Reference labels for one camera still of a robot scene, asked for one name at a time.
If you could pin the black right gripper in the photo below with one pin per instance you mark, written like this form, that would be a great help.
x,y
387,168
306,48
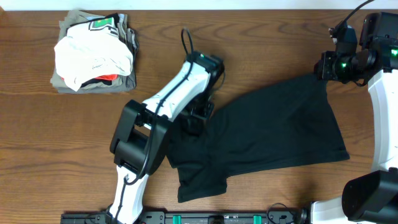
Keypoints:
x,y
323,66

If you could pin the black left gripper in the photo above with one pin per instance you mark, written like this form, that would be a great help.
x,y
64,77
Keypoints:
x,y
198,117

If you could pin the black t-shirt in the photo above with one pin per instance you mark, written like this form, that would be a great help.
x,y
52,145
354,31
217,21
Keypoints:
x,y
287,124

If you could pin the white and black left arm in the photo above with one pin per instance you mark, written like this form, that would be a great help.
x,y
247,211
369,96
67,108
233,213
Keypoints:
x,y
142,135

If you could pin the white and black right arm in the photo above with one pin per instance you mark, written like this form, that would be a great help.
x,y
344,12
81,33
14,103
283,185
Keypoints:
x,y
369,60

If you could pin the red and black folded garment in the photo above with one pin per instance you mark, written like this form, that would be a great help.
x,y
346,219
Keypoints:
x,y
105,78

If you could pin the white folded shirt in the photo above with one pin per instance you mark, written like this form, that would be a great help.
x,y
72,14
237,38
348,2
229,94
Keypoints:
x,y
94,49

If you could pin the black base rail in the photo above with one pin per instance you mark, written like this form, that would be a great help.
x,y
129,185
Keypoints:
x,y
274,216

